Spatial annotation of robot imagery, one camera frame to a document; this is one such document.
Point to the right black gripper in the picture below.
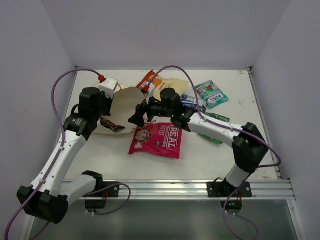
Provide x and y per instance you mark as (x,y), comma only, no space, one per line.
(138,118)

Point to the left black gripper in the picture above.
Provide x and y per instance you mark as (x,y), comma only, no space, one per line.
(107,107)

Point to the beige paper bag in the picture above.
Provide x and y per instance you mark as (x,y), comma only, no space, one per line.
(123,107)

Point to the brown snack packet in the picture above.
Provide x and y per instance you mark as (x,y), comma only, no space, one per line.
(111,126)

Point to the red Real crisps packet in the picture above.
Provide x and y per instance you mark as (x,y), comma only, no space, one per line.
(159,139)

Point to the beige cassava chips packet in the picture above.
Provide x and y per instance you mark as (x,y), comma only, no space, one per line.
(161,83)

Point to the blue snack packet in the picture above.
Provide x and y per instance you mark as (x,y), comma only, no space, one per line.
(190,101)

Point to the teal Fox's candy packet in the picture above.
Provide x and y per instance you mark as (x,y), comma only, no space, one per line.
(211,94)

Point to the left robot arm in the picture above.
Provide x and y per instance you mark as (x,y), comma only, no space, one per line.
(47,197)

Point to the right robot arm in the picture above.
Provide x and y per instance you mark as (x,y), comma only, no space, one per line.
(248,146)

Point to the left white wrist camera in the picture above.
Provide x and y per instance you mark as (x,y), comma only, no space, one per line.
(109,87)

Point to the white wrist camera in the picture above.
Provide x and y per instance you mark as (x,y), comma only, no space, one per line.
(149,91)
(109,87)

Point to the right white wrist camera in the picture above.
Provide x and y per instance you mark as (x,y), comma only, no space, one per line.
(149,91)

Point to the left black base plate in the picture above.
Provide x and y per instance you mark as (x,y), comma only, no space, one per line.
(105,189)

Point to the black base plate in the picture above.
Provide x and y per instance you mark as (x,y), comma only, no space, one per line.
(105,189)
(219,188)

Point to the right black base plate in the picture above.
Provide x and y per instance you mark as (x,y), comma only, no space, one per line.
(219,188)

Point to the aluminium mounting rail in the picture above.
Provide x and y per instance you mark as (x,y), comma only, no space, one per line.
(203,190)

